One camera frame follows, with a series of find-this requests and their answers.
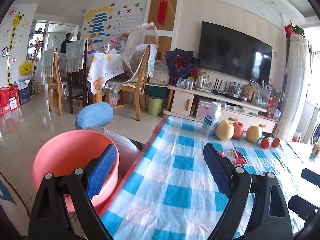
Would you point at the yellow pear right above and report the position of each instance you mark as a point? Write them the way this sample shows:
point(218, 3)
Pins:
point(253, 134)

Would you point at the green waste bucket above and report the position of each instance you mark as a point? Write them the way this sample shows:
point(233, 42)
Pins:
point(155, 105)

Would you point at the washing machine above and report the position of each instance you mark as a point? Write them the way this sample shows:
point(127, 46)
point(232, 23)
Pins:
point(314, 130)

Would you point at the black flat television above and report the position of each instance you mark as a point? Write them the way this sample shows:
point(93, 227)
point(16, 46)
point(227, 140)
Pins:
point(234, 53)

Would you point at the white milk bottle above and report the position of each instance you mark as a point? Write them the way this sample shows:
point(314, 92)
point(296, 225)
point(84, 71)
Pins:
point(211, 119)

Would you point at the red Tea Talk packet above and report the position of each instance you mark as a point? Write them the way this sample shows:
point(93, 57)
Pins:
point(234, 156)

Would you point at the white electric kettle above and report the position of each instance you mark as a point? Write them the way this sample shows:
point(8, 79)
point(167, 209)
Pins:
point(202, 84)

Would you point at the red apple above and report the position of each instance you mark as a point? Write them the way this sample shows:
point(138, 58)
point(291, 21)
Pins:
point(238, 130)

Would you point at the yellow pear left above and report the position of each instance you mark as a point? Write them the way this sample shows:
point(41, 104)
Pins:
point(224, 130)

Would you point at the orange tangerine with leaf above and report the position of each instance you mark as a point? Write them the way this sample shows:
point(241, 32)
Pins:
point(265, 143)

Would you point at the dark blue flower bouquet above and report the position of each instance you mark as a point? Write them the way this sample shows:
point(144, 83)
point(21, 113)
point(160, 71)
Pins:
point(180, 62)

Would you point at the blue cushioned stool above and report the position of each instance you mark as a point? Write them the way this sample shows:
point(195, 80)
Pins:
point(94, 115)

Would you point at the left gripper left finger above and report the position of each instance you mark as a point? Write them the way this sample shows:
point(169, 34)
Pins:
point(49, 217)

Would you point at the cream tv cabinet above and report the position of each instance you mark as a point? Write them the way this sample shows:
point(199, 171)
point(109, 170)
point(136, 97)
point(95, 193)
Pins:
point(194, 105)

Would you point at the white curtain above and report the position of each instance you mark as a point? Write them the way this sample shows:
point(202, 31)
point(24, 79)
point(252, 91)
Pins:
point(298, 77)

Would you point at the blue checkered tablecloth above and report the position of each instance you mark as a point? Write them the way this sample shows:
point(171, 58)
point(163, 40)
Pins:
point(171, 193)

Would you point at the giraffe height wall sticker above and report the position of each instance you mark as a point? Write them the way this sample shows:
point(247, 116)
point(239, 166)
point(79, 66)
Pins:
point(15, 23)

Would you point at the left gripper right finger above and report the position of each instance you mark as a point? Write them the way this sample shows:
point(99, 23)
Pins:
point(269, 218)

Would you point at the orange print table cover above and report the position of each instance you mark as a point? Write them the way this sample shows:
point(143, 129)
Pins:
point(101, 68)

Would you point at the wooden dining chair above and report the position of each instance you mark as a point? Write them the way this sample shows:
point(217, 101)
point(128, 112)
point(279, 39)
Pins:
point(133, 81)

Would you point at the yellow pear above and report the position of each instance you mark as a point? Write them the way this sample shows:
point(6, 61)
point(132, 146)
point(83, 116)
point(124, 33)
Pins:
point(224, 130)
point(253, 134)

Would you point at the person in background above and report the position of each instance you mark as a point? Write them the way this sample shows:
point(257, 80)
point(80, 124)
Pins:
point(68, 39)

